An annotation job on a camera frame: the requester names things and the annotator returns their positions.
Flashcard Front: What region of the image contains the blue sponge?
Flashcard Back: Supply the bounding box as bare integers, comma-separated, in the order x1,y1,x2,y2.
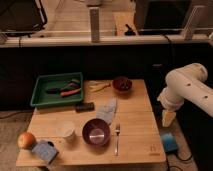
32,140,59,164

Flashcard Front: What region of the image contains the red handled tool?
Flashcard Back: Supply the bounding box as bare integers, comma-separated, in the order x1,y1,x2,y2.
60,88,81,97

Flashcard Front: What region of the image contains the black monitor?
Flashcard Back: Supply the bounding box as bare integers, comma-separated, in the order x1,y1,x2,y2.
0,0,48,32
134,0,191,35

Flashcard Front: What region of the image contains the black rectangular block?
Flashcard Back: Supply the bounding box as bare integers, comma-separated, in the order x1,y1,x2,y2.
75,102,95,112

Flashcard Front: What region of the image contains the black monitor right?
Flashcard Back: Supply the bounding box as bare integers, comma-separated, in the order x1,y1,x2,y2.
134,0,191,35

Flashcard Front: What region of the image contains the dark red bowl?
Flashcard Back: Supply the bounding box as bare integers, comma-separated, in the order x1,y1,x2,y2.
112,76,132,92

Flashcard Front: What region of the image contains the silver fork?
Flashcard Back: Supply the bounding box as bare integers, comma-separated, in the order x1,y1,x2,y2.
115,124,120,156

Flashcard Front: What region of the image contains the white paper cup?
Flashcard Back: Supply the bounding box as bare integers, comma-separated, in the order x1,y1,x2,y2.
57,121,75,142

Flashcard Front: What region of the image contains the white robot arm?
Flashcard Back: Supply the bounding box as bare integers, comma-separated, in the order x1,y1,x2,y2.
157,63,213,127

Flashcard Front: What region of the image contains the red apple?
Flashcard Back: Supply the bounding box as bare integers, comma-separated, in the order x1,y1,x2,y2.
18,132,36,149

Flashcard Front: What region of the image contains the green plastic tray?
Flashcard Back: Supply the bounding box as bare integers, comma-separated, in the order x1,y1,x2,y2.
30,72,84,108

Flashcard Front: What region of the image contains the white horizontal rail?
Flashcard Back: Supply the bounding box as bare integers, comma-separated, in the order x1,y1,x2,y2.
0,34,213,48

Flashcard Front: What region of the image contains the blue box on floor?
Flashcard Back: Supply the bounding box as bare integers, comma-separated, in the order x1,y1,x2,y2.
161,133,178,153

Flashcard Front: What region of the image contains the light blue towel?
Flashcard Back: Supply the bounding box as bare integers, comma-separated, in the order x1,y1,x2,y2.
96,98,117,124

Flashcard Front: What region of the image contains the banana peel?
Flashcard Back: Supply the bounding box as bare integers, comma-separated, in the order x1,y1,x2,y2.
89,81,110,92

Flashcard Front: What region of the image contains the white vertical post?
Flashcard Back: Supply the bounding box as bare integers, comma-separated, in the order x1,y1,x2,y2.
89,7,100,43

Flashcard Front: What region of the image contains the black monitor left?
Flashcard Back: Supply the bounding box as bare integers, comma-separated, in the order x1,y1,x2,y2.
0,0,48,32

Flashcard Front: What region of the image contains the purple bowl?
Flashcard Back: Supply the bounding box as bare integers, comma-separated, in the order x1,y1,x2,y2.
82,118,110,147

